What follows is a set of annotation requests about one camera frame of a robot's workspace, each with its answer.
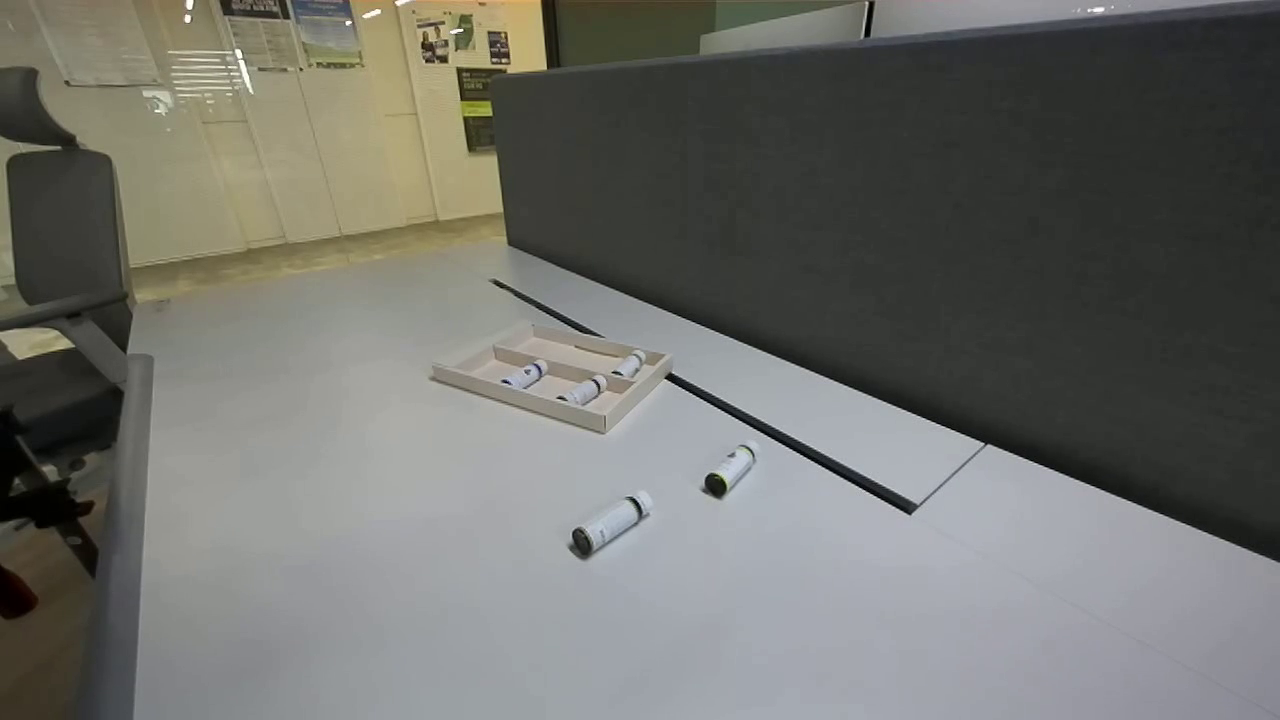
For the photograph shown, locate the dark grey divider panel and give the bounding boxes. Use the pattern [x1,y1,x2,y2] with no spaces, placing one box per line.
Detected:
[488,2,1280,564]

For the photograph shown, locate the blue white wall poster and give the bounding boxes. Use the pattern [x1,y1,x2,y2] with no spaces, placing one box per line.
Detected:
[289,0,370,72]

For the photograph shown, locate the small photo wall poster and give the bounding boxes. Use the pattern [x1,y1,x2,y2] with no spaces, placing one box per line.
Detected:
[414,13,455,72]

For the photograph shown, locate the dark green wall poster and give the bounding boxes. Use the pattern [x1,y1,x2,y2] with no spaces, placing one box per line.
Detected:
[453,64,513,157]

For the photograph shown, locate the shallow wooden compartment tray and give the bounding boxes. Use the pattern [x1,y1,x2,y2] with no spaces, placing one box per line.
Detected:
[427,325,678,441]

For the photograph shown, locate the grey text wall poster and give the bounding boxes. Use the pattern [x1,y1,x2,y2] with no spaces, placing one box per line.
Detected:
[217,0,303,77]

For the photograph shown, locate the white bottle dark cap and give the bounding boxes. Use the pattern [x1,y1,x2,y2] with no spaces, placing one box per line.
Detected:
[568,487,656,564]

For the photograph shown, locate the grey office chair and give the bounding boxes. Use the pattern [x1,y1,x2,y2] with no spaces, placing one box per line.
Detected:
[0,64,139,590]

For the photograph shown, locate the grey table cable flap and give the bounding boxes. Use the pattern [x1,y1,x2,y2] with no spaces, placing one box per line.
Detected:
[488,245,987,516]

